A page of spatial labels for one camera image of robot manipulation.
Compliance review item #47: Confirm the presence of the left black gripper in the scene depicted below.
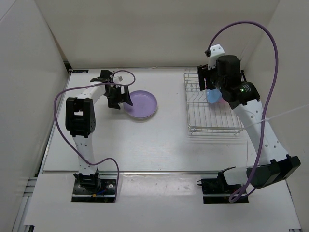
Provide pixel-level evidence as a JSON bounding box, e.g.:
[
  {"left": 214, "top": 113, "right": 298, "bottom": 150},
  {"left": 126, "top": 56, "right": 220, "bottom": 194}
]
[{"left": 104, "top": 85, "right": 133, "bottom": 109}]

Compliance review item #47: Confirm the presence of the purple plate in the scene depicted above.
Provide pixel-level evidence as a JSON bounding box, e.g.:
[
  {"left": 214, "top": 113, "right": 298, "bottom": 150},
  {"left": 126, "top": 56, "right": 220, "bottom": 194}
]
[{"left": 123, "top": 90, "right": 158, "bottom": 119}]

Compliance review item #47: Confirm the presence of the blue plate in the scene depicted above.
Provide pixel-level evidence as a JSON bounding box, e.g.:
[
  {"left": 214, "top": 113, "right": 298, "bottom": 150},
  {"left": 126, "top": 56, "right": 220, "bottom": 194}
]
[{"left": 206, "top": 88, "right": 222, "bottom": 104}]

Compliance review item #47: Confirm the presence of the pink plate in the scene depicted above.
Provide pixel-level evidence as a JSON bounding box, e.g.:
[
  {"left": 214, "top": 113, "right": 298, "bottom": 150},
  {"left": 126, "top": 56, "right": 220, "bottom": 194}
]
[{"left": 218, "top": 97, "right": 227, "bottom": 104}]

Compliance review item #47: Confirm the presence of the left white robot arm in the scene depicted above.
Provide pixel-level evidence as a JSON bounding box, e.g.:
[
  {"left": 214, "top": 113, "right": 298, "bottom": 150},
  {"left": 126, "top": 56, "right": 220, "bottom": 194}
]
[{"left": 65, "top": 70, "right": 133, "bottom": 193}]

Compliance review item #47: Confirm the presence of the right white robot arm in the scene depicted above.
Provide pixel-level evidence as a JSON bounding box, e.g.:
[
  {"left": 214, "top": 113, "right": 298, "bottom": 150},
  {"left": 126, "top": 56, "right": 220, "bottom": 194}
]
[{"left": 197, "top": 55, "right": 301, "bottom": 193}]

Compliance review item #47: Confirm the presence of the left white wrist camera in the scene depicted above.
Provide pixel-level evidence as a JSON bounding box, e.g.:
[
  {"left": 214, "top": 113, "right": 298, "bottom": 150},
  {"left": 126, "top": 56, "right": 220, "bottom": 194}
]
[{"left": 113, "top": 75, "right": 123, "bottom": 84}]

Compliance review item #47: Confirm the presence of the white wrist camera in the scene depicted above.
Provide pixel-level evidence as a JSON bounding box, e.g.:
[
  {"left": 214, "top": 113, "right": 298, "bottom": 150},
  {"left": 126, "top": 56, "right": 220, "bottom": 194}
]
[
  {"left": 113, "top": 75, "right": 123, "bottom": 84},
  {"left": 205, "top": 44, "right": 225, "bottom": 70}
]

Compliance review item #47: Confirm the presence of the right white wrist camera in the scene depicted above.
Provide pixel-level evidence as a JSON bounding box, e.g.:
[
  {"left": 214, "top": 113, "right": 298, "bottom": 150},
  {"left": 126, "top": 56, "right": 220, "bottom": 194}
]
[{"left": 205, "top": 44, "right": 225, "bottom": 70}]

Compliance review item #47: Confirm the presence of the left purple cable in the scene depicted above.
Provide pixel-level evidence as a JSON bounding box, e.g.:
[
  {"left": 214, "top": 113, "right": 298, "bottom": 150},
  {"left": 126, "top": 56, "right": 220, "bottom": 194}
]
[{"left": 53, "top": 69, "right": 136, "bottom": 203}]

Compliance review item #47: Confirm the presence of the purple cable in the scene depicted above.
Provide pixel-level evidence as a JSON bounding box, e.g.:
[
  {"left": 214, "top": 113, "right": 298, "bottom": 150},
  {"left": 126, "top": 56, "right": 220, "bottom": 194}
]
[
  {"left": 209, "top": 21, "right": 279, "bottom": 203},
  {"left": 53, "top": 69, "right": 136, "bottom": 203}
]

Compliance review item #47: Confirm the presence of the white wire dish rack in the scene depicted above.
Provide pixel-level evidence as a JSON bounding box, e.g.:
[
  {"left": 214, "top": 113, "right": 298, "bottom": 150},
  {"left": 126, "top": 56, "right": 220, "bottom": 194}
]
[{"left": 183, "top": 69, "right": 244, "bottom": 136}]

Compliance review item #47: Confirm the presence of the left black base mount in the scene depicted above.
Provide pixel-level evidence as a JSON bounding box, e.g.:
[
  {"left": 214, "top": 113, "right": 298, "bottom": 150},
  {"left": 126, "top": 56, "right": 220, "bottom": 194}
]
[{"left": 71, "top": 173, "right": 116, "bottom": 203}]

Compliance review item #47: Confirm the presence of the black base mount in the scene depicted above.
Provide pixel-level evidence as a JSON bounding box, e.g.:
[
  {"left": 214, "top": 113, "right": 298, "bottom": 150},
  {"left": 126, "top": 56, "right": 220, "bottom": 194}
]
[
  {"left": 71, "top": 173, "right": 116, "bottom": 203},
  {"left": 197, "top": 178, "right": 249, "bottom": 204}
]

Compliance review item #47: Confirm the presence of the white cable tie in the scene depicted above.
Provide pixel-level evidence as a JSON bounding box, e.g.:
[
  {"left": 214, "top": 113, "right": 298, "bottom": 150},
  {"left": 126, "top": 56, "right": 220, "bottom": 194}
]
[{"left": 245, "top": 104, "right": 309, "bottom": 129}]

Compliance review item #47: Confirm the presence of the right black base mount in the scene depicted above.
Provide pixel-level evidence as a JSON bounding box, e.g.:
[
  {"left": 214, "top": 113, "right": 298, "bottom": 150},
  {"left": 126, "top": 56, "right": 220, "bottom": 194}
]
[{"left": 197, "top": 178, "right": 249, "bottom": 204}]

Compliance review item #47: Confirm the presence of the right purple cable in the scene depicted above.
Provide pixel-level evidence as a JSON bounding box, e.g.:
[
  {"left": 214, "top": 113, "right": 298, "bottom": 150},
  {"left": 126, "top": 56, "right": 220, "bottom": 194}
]
[{"left": 209, "top": 21, "right": 279, "bottom": 203}]

